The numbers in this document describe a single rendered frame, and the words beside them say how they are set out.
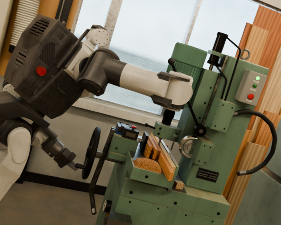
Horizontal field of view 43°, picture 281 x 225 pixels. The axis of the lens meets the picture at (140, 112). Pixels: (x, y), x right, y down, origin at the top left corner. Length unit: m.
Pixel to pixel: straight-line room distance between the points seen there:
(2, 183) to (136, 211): 0.68
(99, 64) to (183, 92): 0.31
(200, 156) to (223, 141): 0.18
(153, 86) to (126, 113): 1.97
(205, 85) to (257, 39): 1.63
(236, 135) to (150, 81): 0.85
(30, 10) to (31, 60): 1.57
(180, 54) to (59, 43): 0.70
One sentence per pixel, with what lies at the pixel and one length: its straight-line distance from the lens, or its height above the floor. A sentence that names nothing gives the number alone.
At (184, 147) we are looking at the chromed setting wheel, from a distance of 1.85.
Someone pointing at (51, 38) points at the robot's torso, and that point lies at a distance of 1.34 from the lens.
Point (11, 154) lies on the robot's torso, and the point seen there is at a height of 0.89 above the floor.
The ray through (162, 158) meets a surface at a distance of 1.80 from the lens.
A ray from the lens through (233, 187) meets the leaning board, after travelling 3.44.
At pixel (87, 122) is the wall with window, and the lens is 3.20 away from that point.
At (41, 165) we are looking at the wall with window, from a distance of 3.32.
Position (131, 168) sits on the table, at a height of 0.88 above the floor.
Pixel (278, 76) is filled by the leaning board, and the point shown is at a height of 1.56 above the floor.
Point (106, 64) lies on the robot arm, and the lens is 1.27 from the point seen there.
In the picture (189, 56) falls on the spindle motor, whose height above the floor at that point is 1.45.
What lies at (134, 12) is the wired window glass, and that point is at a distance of 3.21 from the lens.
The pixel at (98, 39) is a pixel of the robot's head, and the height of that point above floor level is 1.40.
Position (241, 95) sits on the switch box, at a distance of 1.84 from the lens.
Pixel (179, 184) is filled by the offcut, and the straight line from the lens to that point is 1.87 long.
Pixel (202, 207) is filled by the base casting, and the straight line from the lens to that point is 1.91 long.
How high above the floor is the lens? 1.43
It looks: 10 degrees down
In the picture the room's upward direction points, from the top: 18 degrees clockwise
